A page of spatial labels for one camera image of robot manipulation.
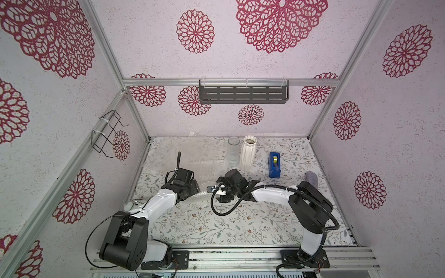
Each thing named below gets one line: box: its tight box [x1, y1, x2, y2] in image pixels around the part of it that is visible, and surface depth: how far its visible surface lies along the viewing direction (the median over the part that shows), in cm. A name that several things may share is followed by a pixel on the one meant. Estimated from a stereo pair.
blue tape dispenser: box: [268, 152, 282, 179], surface depth 102 cm
